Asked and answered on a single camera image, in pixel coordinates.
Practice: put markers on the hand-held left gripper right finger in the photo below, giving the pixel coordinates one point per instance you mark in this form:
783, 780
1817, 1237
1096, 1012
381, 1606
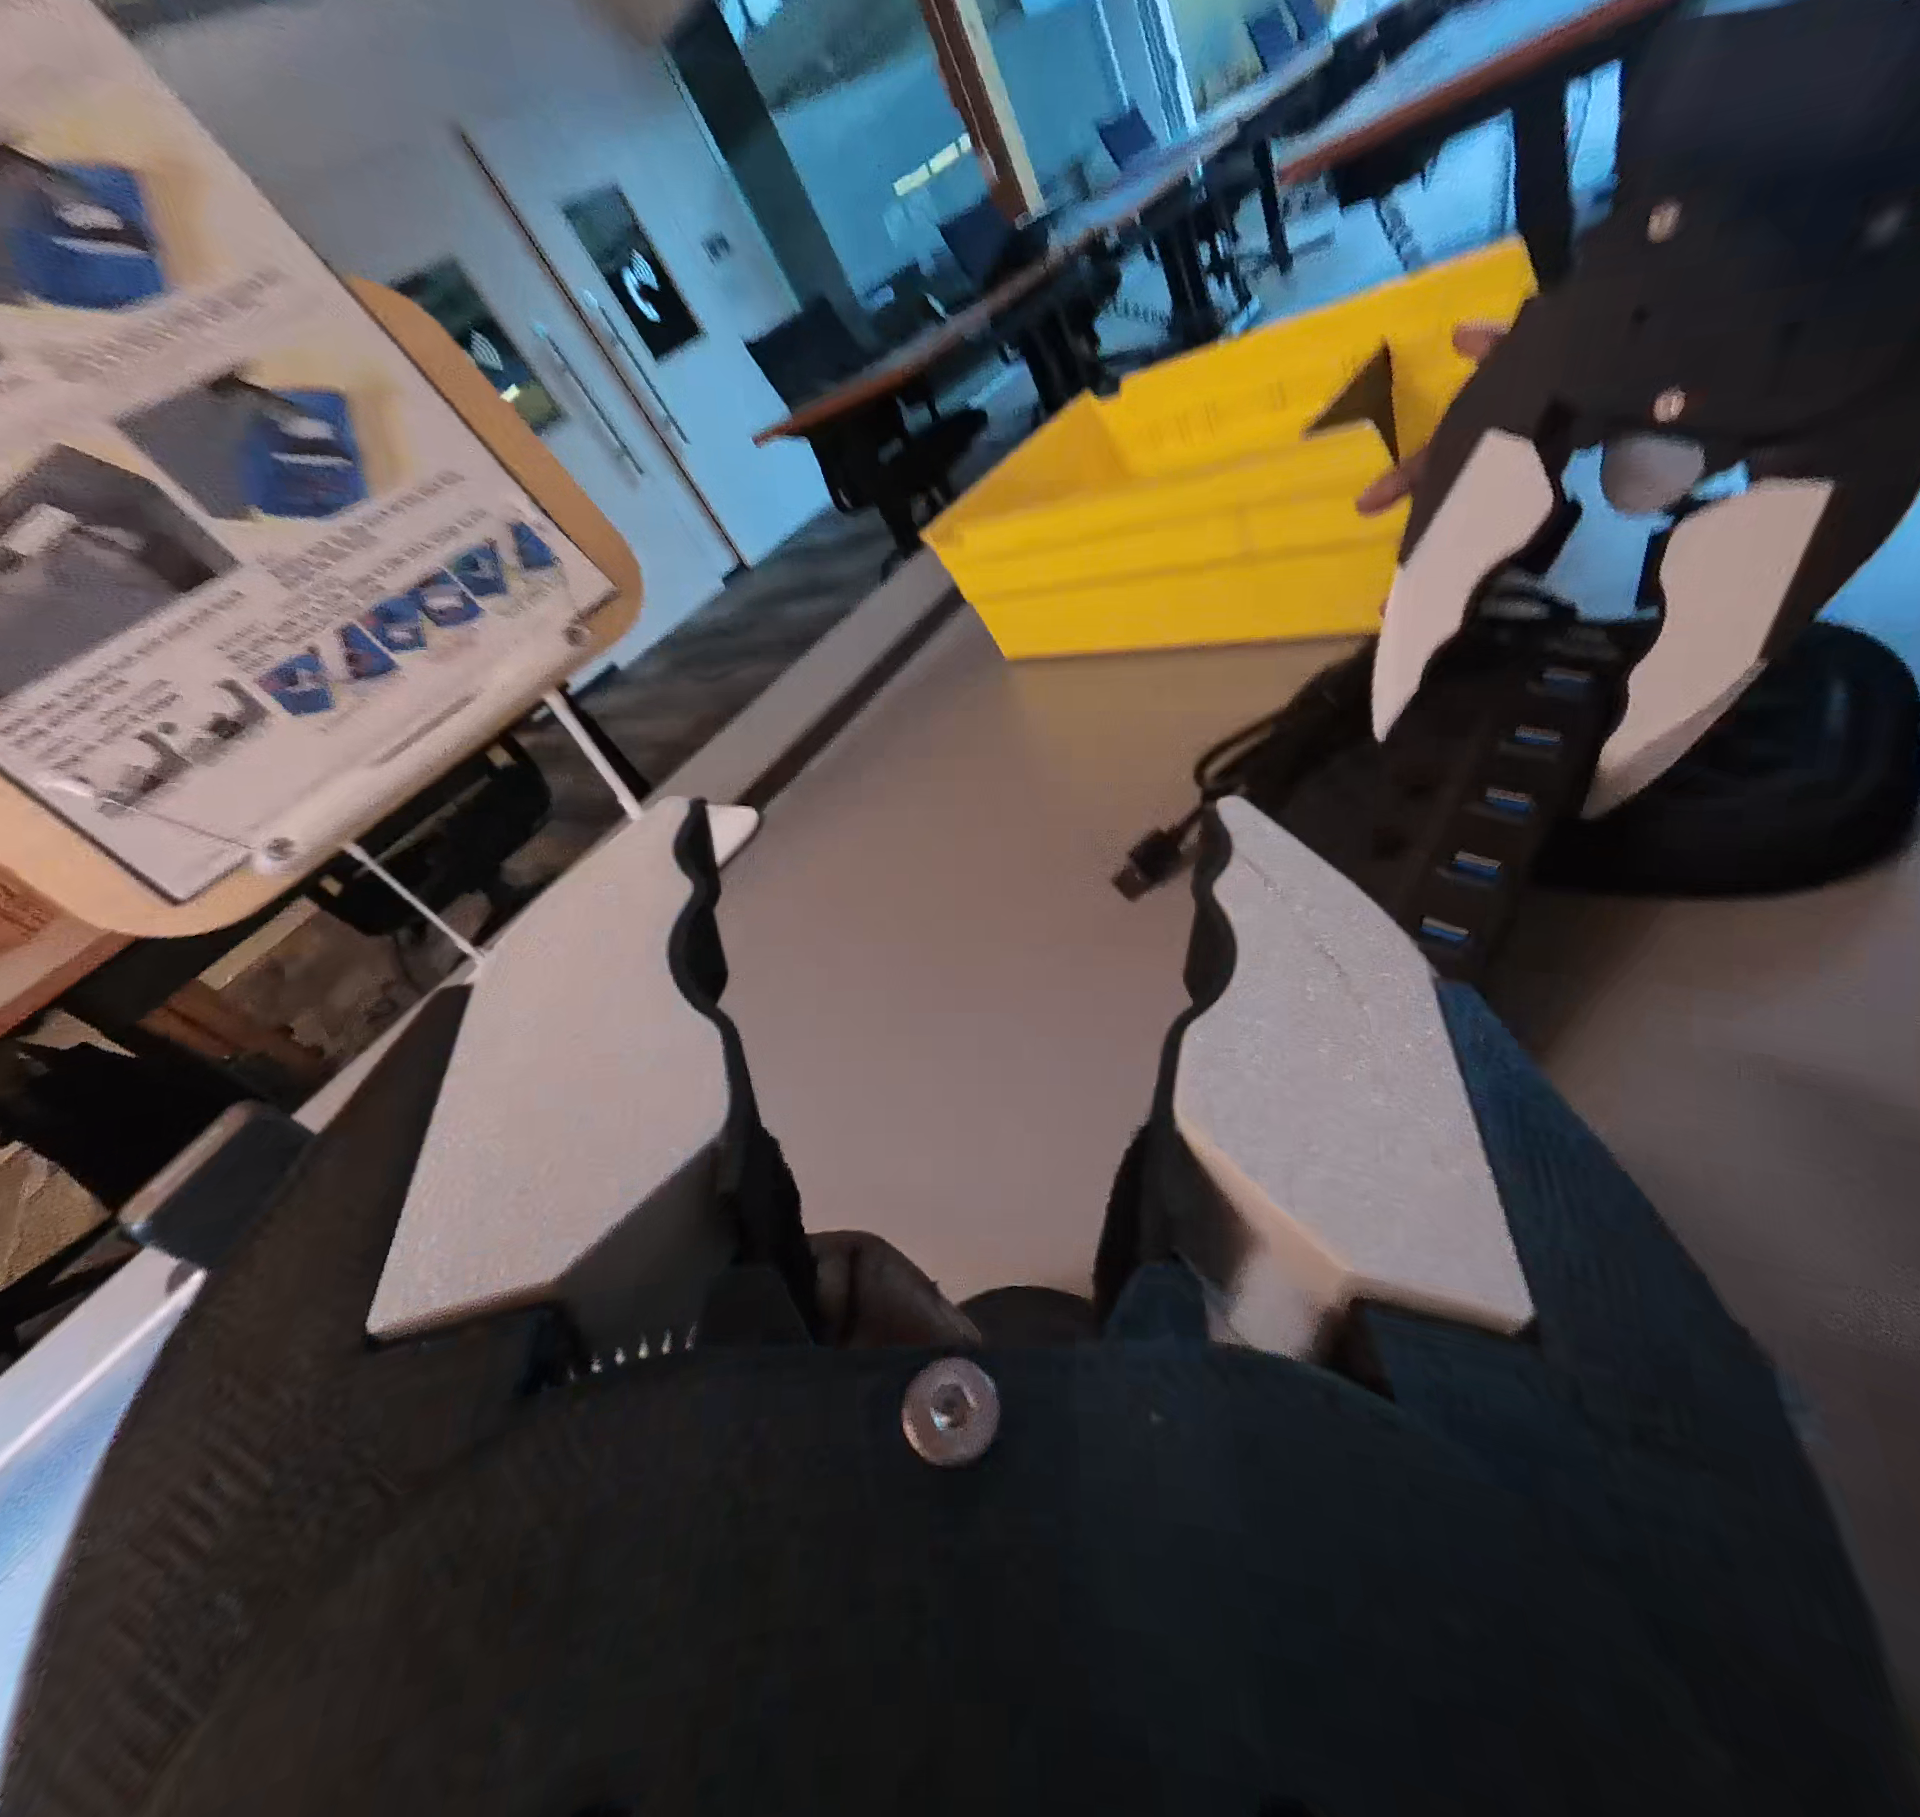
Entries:
1336, 1112

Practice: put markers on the wooden-edged office desk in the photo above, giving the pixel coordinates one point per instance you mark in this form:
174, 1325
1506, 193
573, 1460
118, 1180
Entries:
929, 347
1485, 60

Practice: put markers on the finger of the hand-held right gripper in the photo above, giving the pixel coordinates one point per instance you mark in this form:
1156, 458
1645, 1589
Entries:
1725, 602
1453, 572

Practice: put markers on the black multi-port USB hub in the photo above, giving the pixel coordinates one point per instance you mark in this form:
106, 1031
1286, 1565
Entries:
1438, 836

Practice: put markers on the grey power adapter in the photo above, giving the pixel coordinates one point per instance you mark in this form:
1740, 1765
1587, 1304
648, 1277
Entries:
209, 1189

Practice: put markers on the large instruction board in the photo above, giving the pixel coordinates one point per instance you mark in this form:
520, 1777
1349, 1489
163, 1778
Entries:
225, 499

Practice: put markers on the black quilted wrist rest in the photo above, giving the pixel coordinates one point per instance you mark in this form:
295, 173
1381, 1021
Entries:
1802, 780

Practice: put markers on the person's left hand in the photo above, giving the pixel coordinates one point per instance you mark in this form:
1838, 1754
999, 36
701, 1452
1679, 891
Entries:
885, 1293

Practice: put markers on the black office chair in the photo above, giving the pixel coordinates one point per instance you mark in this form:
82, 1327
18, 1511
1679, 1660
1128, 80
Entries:
809, 347

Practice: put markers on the person's right hand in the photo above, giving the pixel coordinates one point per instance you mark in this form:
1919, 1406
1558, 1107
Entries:
1387, 485

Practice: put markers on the yellow plastic bin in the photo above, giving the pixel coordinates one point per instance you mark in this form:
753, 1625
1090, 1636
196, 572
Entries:
1170, 557

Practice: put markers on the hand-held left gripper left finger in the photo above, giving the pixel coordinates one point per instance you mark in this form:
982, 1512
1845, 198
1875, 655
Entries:
570, 1099

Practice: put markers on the white phone booth door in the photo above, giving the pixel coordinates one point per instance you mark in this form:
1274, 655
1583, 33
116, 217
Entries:
601, 527
706, 423

